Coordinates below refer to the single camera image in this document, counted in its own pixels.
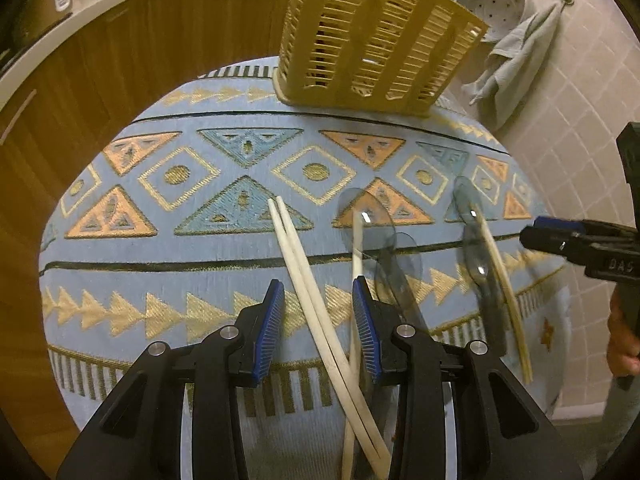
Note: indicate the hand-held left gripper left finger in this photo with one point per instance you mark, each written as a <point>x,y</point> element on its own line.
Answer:
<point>270,332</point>

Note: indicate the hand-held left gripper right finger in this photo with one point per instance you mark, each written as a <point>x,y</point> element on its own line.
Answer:
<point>365,332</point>

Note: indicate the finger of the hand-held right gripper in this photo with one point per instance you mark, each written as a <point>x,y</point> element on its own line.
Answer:
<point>547,244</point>
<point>560,223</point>

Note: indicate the clear blue plastic spoon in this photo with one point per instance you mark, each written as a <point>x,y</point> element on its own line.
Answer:
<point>367,217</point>
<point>480,255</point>
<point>462,200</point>

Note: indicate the yellow plastic utensil basket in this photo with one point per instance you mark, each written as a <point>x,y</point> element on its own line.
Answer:
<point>370,45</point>

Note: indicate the person's right hand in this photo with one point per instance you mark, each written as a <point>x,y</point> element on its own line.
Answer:
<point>625,347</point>

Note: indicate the blue patterned tablecloth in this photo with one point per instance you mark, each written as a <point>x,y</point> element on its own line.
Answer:
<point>200,260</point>

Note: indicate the grey hanging towel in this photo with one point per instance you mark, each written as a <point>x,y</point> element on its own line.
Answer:
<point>520,55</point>

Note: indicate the wooden kitchen cabinets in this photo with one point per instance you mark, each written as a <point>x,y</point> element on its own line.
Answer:
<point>100,85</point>

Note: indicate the white kitchen countertop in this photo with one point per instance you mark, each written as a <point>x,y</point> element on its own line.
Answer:
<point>100,5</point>

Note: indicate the brown rice cooker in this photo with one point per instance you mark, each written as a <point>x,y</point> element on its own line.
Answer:
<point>45,5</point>

